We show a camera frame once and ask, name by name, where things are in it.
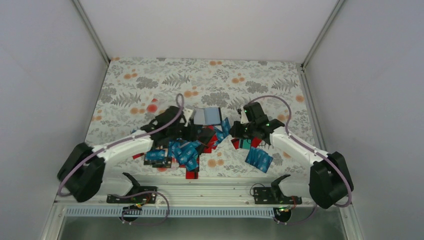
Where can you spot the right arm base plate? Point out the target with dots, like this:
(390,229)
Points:
(273,196)

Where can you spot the teal card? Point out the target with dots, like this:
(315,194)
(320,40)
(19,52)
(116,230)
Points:
(245,144)

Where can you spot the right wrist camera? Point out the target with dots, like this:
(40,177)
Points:
(243,116)

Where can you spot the blue VIP card stack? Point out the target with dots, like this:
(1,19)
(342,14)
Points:
(259,159)

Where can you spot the black card centre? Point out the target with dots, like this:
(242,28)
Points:
(205,135)

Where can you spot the black leather card holder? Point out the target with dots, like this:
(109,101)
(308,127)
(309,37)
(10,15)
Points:
(210,116)

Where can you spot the red card bottom centre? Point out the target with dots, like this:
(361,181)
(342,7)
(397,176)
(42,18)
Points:
(192,174)

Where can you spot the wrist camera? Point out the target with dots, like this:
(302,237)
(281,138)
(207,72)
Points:
(243,116)
(188,115)

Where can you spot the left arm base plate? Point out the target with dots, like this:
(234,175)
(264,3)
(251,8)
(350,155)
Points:
(147,198)

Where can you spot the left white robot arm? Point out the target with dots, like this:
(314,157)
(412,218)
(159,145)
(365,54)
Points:
(88,170)

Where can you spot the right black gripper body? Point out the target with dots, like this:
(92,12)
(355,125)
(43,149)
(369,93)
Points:
(244,133)

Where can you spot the grey perforated cable duct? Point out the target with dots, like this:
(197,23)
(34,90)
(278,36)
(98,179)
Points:
(173,212)

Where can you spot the blue VIP card lower left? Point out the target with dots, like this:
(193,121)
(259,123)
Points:
(156,155)

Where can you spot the floral table mat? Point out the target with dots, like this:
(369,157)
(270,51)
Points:
(137,89)

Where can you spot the aluminium rail frame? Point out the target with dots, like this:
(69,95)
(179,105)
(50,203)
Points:
(222,186)

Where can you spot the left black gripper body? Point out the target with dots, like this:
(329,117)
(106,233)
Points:
(172,132)

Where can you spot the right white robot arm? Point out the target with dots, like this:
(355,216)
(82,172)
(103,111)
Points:
(327,182)

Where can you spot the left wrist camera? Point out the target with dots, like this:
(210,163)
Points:
(188,115)

